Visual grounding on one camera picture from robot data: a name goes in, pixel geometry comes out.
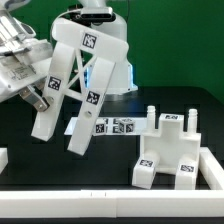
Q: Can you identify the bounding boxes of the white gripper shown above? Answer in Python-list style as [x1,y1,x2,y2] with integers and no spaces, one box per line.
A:
[0,9,53,111]

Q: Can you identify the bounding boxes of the white chair back frame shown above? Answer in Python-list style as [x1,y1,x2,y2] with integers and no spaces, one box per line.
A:
[32,18,118,155]

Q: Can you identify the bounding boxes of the white chair seat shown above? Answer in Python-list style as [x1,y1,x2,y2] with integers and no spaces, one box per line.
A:
[140,105,201,174]

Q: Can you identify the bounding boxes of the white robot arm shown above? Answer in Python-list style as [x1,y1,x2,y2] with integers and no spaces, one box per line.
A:
[0,0,128,102]

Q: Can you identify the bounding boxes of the white left fence bar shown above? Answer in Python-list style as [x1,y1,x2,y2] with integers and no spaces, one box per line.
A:
[0,148,8,174]

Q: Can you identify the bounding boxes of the white fence bar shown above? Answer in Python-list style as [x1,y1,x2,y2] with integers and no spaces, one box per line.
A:
[0,190,224,218]
[0,148,8,174]
[199,147,224,190]

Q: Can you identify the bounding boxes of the white tagged cube left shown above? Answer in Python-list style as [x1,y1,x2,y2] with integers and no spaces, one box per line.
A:
[93,120,107,136]

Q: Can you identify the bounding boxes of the white tagged cube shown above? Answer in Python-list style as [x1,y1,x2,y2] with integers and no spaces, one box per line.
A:
[93,120,107,136]
[118,118,135,134]

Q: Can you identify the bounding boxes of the white tagged cube right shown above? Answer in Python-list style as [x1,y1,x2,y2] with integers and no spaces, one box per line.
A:
[118,118,135,134]

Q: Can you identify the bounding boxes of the white tagged flat plate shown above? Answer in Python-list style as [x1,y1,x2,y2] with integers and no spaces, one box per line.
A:
[63,117,149,137]

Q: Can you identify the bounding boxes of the white front fence bar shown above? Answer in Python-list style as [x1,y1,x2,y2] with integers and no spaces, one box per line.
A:
[0,190,224,218]

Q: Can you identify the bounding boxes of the white right fence bar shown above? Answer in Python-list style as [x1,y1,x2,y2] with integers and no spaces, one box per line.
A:
[199,147,224,190]

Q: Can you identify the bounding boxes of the black rear camera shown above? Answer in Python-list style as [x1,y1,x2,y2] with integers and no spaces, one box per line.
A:
[80,7,116,23]

